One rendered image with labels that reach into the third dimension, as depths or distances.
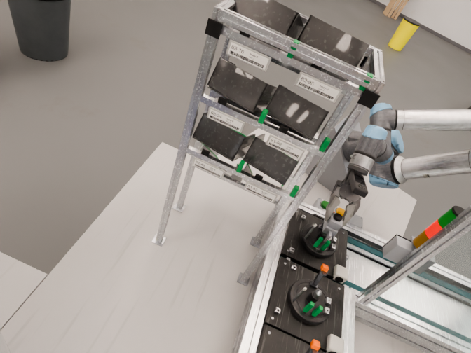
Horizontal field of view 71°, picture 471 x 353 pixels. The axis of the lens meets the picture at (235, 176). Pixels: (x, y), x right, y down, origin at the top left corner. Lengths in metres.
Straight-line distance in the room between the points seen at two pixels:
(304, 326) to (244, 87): 0.71
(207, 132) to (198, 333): 0.59
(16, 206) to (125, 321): 1.48
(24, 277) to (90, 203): 1.28
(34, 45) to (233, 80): 2.93
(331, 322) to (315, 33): 0.83
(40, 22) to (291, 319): 3.06
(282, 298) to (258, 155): 0.47
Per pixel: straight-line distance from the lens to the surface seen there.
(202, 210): 1.32
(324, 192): 1.68
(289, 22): 0.72
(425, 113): 1.38
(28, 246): 2.23
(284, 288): 1.12
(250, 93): 0.79
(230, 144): 0.87
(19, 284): 1.15
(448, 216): 1.01
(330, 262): 1.27
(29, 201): 2.42
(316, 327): 1.12
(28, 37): 3.59
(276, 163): 0.88
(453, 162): 1.43
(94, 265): 1.15
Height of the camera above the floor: 1.87
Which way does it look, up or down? 43 degrees down
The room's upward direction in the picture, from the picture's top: 24 degrees clockwise
